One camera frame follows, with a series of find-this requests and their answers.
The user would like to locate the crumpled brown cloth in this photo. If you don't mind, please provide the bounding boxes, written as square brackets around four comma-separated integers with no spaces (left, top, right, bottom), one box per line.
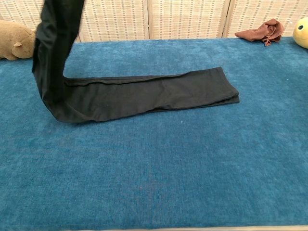
[234,18,285,47]

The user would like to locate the brown capybara plush toy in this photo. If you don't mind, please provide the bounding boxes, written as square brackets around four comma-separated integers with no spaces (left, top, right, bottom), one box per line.
[0,19,37,61]

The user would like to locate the yellow chick plush toy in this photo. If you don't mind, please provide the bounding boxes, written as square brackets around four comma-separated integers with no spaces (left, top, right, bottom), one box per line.
[293,17,308,50]

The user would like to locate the bamboo folding screen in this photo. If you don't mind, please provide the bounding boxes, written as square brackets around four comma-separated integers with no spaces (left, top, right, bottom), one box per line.
[0,0,308,44]

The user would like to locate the black trousers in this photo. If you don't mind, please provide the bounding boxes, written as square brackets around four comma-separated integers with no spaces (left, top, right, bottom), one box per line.
[32,0,241,125]

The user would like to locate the blue table mat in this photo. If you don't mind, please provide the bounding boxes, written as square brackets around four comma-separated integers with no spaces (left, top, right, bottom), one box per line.
[0,36,308,229]

